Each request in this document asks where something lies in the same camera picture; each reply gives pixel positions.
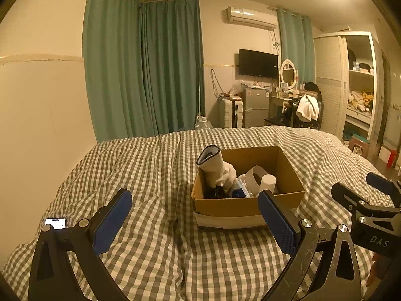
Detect white round cup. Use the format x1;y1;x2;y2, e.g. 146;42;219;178
244;165;269;195

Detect white towel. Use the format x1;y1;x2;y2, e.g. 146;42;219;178
296;94;320;122

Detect white plush sock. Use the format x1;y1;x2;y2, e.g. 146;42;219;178
196;145;238;189

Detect white air conditioner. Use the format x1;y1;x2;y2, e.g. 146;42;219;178
225;6;279;31

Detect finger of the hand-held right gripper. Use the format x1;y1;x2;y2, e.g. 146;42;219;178
365;172;401;207
331;182;401;224

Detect white smartphone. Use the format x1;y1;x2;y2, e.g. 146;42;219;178
44;217;68;229

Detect dressing table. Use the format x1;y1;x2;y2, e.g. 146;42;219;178
265;89;301;126

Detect small plastic stool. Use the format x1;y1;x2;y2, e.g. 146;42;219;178
349;135;372;156

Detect black chair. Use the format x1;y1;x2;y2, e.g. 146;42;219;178
291;82;323;130

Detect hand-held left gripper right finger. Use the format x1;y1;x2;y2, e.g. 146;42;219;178
257;190;363;301

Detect white suitcase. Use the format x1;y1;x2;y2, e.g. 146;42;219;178
219;98;244;128

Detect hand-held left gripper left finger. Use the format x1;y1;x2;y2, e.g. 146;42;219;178
28;189;133;301

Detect black sunglasses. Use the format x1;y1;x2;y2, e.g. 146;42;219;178
205;185;228;199

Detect person's right hand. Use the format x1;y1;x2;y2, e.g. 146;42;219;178
367;252;381;287

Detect oval white vanity mirror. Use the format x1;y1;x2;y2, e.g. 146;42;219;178
280;59;299;90

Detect narrow green curtain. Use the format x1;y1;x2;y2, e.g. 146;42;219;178
277;8;315;85

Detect black wall television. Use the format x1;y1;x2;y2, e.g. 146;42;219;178
239;49;279;78

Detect green checked blanket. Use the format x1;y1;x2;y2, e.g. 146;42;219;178
0;125;401;301

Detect cardboard box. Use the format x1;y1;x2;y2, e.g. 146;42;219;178
191;146;305;229

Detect small silver fridge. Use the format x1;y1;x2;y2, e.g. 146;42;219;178
243;88;270;128

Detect blue wipes packet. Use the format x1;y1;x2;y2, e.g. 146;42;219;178
230;179;252;198

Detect white wardrobe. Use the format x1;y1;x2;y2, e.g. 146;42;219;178
313;31;381;159

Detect clear water jug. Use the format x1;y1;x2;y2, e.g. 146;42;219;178
195;116;213;130

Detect pile of clothes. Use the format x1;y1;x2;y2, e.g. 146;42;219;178
348;90;375;112

